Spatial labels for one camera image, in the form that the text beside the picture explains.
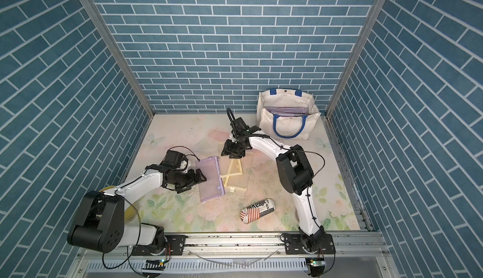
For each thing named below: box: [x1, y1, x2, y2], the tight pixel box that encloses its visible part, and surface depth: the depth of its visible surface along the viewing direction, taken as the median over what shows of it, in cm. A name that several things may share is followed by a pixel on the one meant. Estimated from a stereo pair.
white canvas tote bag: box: [255, 88, 322, 141], surface depth 101 cm
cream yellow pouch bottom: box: [219, 152, 255, 191], surface depth 96 cm
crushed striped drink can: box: [239, 198, 276, 224], surface depth 81 cm
